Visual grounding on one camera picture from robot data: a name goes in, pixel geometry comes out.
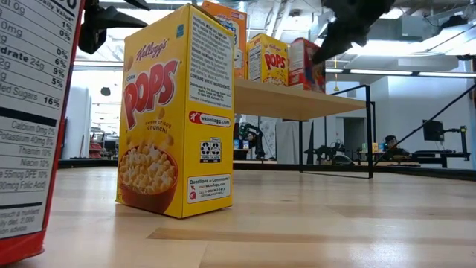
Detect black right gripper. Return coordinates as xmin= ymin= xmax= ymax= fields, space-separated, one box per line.
xmin=312 ymin=0 xmax=396 ymax=65

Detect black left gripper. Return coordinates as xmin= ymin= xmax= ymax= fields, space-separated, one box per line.
xmin=82 ymin=0 xmax=152 ymax=29

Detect red Froot Loops cereal box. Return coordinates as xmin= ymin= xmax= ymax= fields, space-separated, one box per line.
xmin=0 ymin=0 xmax=86 ymax=266
xmin=288 ymin=36 xmax=327 ymax=94

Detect yellow Corn Pops cereal box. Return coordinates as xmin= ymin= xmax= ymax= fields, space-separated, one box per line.
xmin=246 ymin=32 xmax=290 ymax=87
xmin=115 ymin=3 xmax=236 ymax=220

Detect orange Mini Wheats cereal box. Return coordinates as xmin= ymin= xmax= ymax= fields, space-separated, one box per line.
xmin=202 ymin=0 xmax=248 ymax=80

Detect black monitor on arm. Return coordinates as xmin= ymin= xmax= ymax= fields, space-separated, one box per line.
xmin=422 ymin=119 xmax=469 ymax=153

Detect wooden shelf with black legs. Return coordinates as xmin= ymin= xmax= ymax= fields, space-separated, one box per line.
xmin=233 ymin=77 xmax=376 ymax=179

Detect yellow hanging pendant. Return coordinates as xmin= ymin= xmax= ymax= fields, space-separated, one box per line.
xmin=332 ymin=55 xmax=340 ymax=92

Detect black background robot station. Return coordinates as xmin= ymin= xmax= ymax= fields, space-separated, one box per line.
xmin=303 ymin=141 xmax=354 ymax=165

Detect person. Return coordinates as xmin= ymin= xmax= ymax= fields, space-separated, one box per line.
xmin=384 ymin=134 xmax=410 ymax=162

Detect black background desk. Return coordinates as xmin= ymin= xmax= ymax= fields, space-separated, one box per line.
xmin=412 ymin=150 xmax=472 ymax=168

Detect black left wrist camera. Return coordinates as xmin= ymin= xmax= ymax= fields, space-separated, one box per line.
xmin=77 ymin=22 xmax=108 ymax=55

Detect thin black cable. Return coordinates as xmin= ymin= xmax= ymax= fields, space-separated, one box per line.
xmin=373 ymin=83 xmax=476 ymax=168

